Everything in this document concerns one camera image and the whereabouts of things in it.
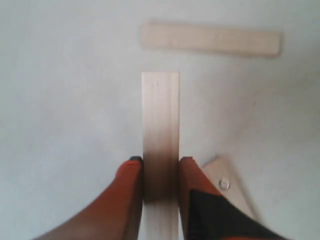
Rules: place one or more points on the flat wood strip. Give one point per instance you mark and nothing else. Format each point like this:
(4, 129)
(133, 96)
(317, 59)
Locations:
(211, 39)

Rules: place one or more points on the wood strip with two magnets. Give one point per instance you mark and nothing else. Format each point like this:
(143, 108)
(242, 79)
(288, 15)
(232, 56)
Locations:
(222, 174)

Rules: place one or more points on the plain wood strip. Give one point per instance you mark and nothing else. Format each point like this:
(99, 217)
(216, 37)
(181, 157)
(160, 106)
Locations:
(161, 128)

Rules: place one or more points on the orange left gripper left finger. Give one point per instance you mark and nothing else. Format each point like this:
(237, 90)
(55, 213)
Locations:
(114, 215)

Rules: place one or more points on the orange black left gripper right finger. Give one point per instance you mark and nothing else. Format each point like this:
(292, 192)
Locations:
(207, 215)

